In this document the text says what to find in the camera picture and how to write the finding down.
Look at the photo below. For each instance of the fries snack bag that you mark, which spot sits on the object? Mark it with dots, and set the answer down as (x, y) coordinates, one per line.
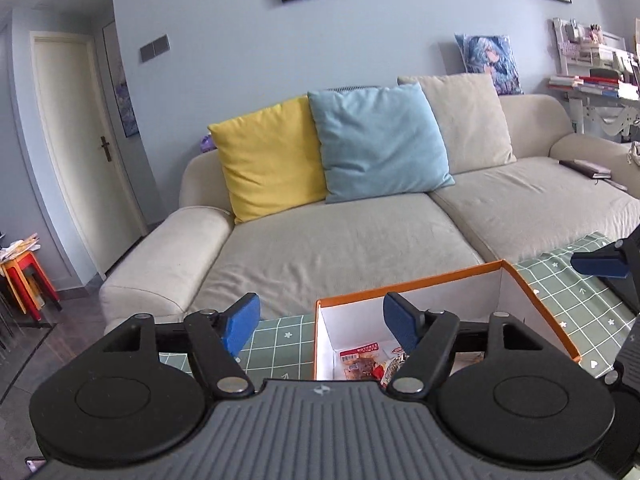
(391, 367)

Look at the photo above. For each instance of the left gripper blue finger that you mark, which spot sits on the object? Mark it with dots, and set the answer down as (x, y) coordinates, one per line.
(610, 261)

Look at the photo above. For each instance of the red meat snack packet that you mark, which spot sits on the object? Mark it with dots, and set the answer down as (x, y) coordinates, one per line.
(361, 363)

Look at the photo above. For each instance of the green checked tablecloth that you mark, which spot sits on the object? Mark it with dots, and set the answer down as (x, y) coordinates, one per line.
(596, 320)

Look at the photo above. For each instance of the yellow cushion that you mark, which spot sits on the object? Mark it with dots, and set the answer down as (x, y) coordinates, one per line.
(270, 159)

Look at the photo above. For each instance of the dark book on sofa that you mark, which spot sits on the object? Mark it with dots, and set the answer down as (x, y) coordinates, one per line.
(588, 169)

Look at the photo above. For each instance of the white door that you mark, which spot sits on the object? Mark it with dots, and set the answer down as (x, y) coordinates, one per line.
(82, 147)

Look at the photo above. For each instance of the orange cardboard box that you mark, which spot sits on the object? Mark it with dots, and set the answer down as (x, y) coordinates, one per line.
(351, 321)

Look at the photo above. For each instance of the beige cushion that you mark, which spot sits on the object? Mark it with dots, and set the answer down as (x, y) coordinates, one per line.
(470, 118)

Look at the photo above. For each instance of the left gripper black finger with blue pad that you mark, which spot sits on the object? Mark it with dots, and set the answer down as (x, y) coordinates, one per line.
(427, 339)
(216, 340)

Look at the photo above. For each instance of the white desk with books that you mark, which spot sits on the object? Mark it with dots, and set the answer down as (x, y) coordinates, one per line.
(599, 80)

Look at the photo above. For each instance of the red yellow stool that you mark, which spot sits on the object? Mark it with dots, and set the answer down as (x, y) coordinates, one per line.
(27, 281)

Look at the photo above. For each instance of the light blue cushion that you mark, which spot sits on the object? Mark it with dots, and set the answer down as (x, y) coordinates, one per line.
(377, 142)

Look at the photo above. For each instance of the anime print cushion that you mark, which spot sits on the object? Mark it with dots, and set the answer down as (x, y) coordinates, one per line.
(491, 55)

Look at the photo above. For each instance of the beige fabric sofa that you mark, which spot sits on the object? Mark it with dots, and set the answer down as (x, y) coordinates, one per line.
(200, 258)

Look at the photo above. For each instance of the grey wall switch panel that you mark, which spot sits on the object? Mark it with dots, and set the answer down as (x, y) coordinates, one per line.
(155, 48)

